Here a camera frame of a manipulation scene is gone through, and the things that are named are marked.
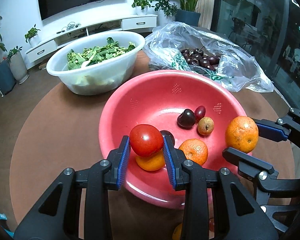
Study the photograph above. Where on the yellow-brown small pear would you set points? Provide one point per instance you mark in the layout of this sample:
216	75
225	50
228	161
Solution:
205	126

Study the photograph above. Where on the white plastic vegetable bowl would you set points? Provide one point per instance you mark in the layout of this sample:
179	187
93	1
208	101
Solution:
98	63

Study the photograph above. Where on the small plant on cabinet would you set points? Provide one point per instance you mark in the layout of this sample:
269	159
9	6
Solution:
32	36
141	6

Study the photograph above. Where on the dark cherries in bag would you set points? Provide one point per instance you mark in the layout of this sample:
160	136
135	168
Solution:
200	57

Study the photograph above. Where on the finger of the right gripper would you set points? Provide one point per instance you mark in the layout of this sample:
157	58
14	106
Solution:
283	129
279	199

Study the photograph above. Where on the mandarin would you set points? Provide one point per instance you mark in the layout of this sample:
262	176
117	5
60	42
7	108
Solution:
242	134
195	150

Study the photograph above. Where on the dark plum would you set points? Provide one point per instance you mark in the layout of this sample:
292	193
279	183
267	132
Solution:
168	134
186	119

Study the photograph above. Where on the plant in white ribbed pot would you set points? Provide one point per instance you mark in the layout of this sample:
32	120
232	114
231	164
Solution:
17	65

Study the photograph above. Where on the clear plastic cherry bag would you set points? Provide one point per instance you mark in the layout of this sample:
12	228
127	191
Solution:
179	46

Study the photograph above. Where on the white tv cabinet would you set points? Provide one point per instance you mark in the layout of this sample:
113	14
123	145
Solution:
137	23

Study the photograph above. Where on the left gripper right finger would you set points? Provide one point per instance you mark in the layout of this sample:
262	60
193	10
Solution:
236	214

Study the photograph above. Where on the large smooth orange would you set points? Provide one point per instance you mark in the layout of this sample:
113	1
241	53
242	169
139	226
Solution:
153	163

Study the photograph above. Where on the green leafy vegetables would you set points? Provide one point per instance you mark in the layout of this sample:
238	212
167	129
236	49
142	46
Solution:
97	54

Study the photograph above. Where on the blue plastic stool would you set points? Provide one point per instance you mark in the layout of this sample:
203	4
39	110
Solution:
3	223

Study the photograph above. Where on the small smooth orange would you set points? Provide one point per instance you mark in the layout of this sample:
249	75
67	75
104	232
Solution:
177	232

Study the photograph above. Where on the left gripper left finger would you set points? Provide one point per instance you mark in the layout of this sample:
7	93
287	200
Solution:
55	215

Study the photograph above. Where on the small plant on cabinet left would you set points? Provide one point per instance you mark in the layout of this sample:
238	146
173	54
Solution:
32	36

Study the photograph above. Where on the small plant on cabinet right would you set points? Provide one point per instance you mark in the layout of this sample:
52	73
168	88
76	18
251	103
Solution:
141	6

